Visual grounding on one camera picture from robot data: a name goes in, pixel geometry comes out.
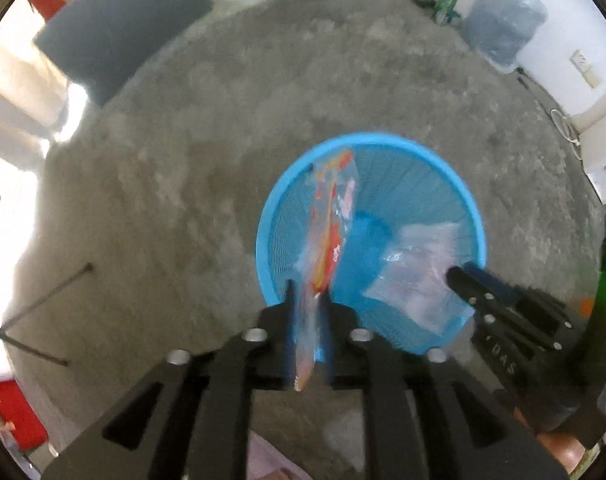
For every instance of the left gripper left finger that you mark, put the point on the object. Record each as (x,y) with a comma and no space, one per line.
(188,418)

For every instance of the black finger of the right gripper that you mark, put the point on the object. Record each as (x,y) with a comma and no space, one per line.
(483,292)

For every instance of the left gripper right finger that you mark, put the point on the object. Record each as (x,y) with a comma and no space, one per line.
(425,418)

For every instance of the clear plastic bag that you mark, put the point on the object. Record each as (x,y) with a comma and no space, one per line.
(413,275)

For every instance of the red orange snack wrapper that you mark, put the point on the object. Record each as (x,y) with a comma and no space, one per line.
(334,180)

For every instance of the blue plastic basket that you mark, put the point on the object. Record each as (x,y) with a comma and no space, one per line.
(400,183)

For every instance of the red container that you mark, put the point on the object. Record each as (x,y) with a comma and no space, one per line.
(18,419)

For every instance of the large water jug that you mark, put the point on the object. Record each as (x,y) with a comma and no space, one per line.
(499,29)

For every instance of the green drink can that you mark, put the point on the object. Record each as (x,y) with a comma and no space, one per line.
(444,12)

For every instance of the dark grey cabinet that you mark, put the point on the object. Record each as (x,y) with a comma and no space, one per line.
(100,44)

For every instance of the wall power socket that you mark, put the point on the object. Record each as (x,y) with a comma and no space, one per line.
(585,68)

